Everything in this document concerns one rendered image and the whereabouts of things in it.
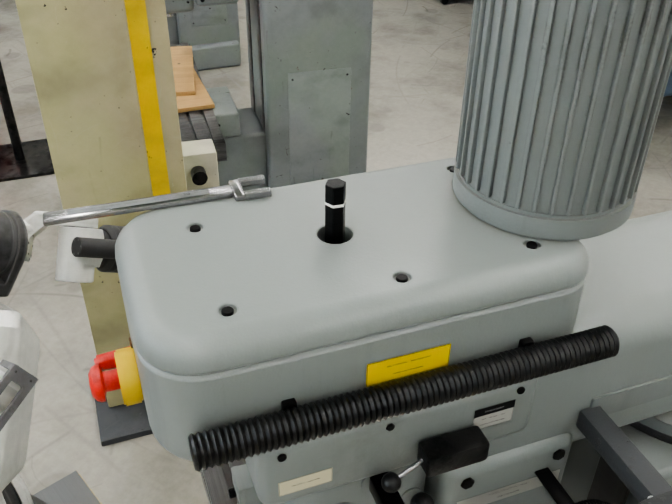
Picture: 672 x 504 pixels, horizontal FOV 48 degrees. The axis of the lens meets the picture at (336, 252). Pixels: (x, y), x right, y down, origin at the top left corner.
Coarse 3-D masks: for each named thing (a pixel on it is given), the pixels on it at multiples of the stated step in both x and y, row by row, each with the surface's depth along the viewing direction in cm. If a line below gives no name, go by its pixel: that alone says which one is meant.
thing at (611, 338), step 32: (512, 352) 76; (544, 352) 76; (576, 352) 77; (608, 352) 78; (384, 384) 72; (416, 384) 72; (448, 384) 72; (480, 384) 74; (256, 416) 69; (288, 416) 68; (320, 416) 69; (352, 416) 70; (384, 416) 71; (192, 448) 65; (224, 448) 66; (256, 448) 67
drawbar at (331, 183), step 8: (328, 184) 74; (336, 184) 74; (344, 184) 74; (328, 192) 74; (336, 192) 74; (344, 192) 75; (328, 200) 75; (336, 200) 75; (344, 200) 75; (328, 208) 76; (336, 208) 75; (344, 208) 76; (328, 216) 76; (336, 216) 76; (344, 216) 77; (328, 224) 77; (336, 224) 76; (344, 224) 77; (328, 232) 77; (336, 232) 77; (344, 232) 78; (328, 240) 78; (336, 240) 77; (344, 240) 79
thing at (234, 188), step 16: (256, 176) 86; (192, 192) 83; (208, 192) 83; (224, 192) 83; (240, 192) 83; (256, 192) 83; (80, 208) 80; (96, 208) 80; (112, 208) 80; (128, 208) 80; (144, 208) 81; (48, 224) 78
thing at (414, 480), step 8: (416, 472) 90; (424, 472) 92; (360, 480) 87; (368, 480) 87; (408, 480) 90; (416, 480) 91; (424, 480) 93; (336, 488) 86; (344, 488) 86; (352, 488) 87; (360, 488) 88; (368, 488) 88; (400, 488) 90; (408, 488) 91; (416, 488) 91; (304, 496) 86; (312, 496) 86; (320, 496) 86; (328, 496) 86; (336, 496) 87; (344, 496) 87; (352, 496) 88; (360, 496) 88; (368, 496) 89; (408, 496) 92
